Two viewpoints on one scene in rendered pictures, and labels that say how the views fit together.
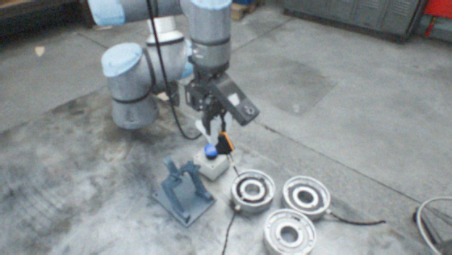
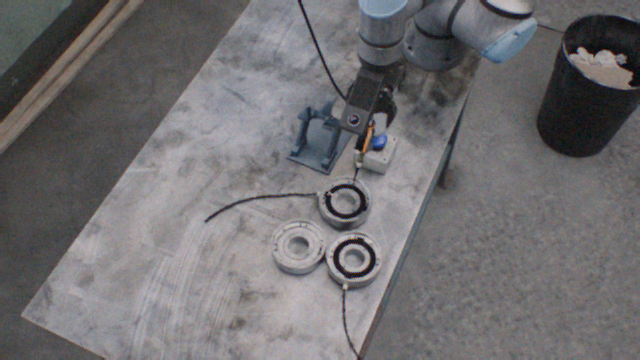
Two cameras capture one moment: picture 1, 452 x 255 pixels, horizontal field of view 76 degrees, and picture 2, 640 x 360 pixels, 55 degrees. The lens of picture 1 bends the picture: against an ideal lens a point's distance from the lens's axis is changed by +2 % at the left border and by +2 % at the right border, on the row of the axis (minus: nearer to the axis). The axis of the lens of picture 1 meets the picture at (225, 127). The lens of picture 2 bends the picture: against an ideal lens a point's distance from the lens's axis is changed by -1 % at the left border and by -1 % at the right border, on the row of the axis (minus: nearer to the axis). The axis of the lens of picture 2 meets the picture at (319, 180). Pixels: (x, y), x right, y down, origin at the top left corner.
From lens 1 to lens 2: 0.85 m
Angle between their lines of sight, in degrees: 50
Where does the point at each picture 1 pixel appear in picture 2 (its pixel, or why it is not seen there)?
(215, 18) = (363, 18)
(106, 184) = (315, 72)
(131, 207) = (295, 104)
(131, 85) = (425, 13)
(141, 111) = (421, 48)
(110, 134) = not seen: hidden behind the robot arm
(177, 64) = (480, 38)
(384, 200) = not seen: outside the picture
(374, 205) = not seen: outside the picture
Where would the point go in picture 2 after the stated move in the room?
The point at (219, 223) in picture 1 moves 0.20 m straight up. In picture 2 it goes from (301, 185) to (296, 126)
